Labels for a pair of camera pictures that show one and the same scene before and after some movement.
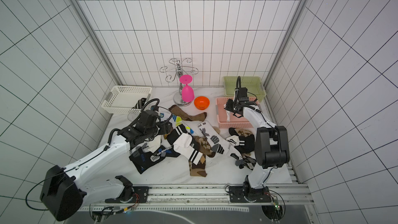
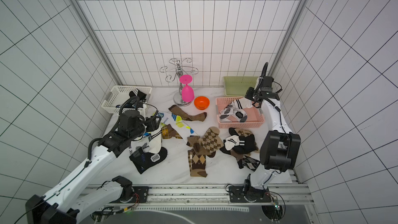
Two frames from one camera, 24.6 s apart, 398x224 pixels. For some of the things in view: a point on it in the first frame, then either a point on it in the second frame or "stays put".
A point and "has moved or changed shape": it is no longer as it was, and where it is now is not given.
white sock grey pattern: (218, 145) -> (240, 114)
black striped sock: (140, 103) -> (142, 96)
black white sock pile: (243, 139) stays put
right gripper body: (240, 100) -> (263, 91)
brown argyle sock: (202, 147) stays put
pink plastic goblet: (187, 93) stays put
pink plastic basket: (236, 122) stays put
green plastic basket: (254, 84) stays put
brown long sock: (184, 115) stays put
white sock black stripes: (182, 148) has moved or changed shape
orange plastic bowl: (201, 103) stays put
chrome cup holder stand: (181, 68) stays put
